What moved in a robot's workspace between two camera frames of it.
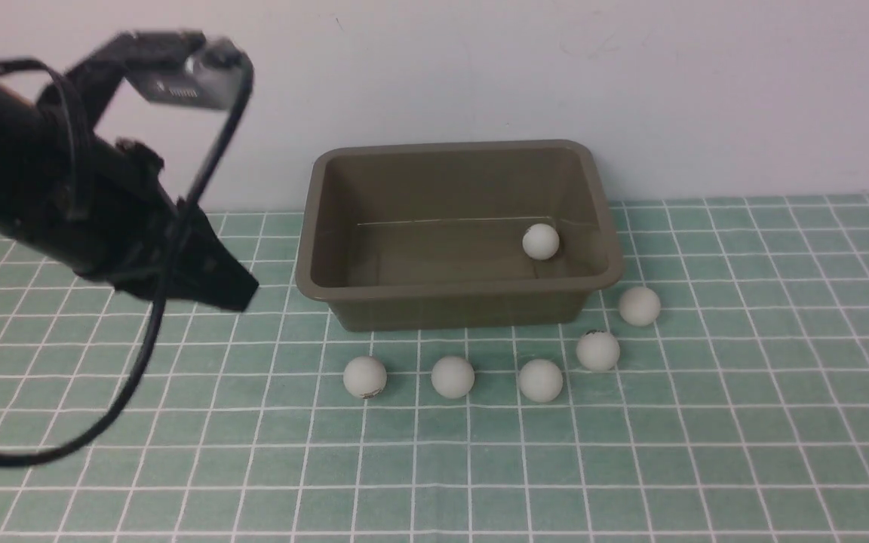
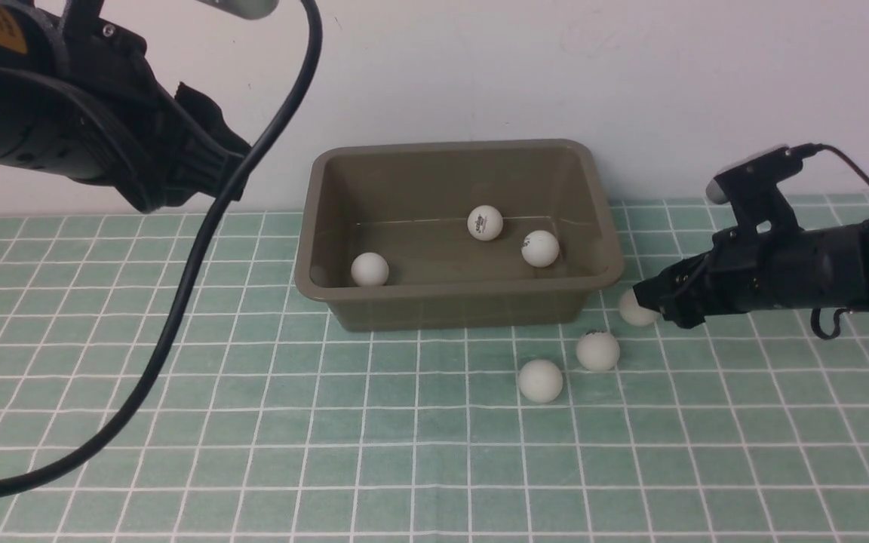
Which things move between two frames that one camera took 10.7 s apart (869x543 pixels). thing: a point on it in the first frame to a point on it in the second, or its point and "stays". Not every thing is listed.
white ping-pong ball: [640, 306] stays
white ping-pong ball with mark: [598, 351] stays
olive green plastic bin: [430, 236] stays
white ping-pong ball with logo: [364, 377] to [484, 222]
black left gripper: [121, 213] to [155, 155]
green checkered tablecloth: [778, 396] stays
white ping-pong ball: [452, 377] to [370, 269]
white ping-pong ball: [541, 380] stays
